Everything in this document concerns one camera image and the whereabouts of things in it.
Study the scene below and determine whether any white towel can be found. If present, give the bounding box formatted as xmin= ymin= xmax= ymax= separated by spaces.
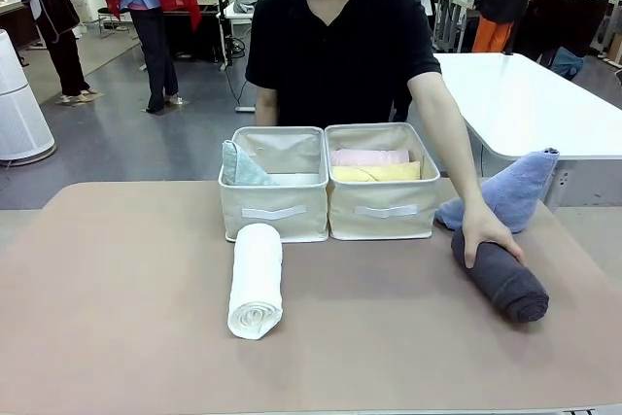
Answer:
xmin=226 ymin=223 xmax=284 ymax=340

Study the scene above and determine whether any beige fabric storage bin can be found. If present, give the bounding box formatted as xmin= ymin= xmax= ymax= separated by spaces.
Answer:
xmin=218 ymin=125 xmax=330 ymax=244
xmin=324 ymin=121 xmax=442 ymax=241

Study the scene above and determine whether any seated person in black shirt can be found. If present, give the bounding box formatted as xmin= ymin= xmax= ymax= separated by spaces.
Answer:
xmin=245 ymin=0 xmax=443 ymax=127

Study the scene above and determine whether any crouching person in black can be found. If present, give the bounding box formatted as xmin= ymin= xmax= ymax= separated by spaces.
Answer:
xmin=512 ymin=0 xmax=587 ymax=81

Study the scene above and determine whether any yellow towel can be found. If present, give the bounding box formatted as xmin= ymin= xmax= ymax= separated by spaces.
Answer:
xmin=331 ymin=160 xmax=422 ymax=182

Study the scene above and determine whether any gray background workbench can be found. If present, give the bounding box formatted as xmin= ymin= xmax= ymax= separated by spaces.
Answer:
xmin=431 ymin=0 xmax=476 ymax=54

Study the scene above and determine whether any person's left forearm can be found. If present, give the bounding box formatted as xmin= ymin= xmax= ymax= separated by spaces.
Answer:
xmin=412 ymin=108 xmax=495 ymax=215

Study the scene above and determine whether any light teal folded towel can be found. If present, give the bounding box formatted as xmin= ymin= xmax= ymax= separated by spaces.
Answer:
xmin=222 ymin=140 xmax=279 ymax=187

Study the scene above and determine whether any white cylindrical air purifier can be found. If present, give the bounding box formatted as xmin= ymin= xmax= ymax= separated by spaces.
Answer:
xmin=0 ymin=28 xmax=57 ymax=162

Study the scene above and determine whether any white background table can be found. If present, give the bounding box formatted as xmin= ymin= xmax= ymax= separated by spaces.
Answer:
xmin=431 ymin=52 xmax=622 ymax=215

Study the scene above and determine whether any periwinkle blue towel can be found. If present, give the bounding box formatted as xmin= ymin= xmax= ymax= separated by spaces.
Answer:
xmin=434 ymin=147 xmax=561 ymax=235

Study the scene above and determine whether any dark gray towel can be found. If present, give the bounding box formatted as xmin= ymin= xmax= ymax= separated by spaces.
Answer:
xmin=450 ymin=226 xmax=550 ymax=324

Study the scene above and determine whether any person's left hand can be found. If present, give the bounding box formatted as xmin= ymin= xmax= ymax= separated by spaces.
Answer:
xmin=460 ymin=204 xmax=526 ymax=269

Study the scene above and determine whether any person in black vest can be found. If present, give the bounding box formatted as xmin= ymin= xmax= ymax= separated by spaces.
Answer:
xmin=9 ymin=0 xmax=103 ymax=106

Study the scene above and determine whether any brown wooden counter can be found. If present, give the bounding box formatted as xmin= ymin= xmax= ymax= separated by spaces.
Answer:
xmin=0 ymin=0 xmax=43 ymax=50

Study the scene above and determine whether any pink towel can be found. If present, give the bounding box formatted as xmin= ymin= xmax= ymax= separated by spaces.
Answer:
xmin=330 ymin=148 xmax=410 ymax=167

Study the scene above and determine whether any black folding chair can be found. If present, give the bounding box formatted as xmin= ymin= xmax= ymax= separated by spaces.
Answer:
xmin=96 ymin=6 xmax=140 ymax=41

